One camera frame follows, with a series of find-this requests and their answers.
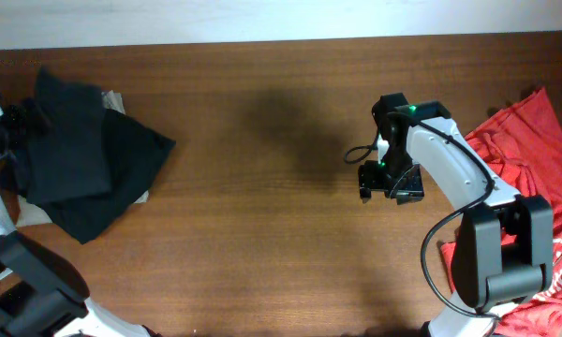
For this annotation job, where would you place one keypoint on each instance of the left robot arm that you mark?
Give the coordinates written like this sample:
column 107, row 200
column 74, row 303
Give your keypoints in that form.
column 41, row 293

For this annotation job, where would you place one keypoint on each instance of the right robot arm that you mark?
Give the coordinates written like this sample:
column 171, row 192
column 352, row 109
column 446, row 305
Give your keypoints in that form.
column 504, row 246

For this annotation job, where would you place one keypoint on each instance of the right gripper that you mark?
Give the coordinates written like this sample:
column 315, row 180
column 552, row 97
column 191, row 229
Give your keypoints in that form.
column 389, row 183

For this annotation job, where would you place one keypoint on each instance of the folded black garment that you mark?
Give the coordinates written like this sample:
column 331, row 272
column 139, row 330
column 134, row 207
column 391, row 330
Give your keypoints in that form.
column 139, row 154

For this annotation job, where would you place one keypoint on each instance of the folded beige garment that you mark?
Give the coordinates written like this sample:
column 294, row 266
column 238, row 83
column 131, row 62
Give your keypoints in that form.
column 33, row 214

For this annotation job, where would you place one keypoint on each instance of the black Nike t-shirt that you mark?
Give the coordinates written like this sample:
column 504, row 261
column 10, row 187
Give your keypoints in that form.
column 67, row 160

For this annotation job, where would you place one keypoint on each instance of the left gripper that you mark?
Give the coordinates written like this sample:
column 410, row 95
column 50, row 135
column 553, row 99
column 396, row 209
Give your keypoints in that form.
column 17, row 121

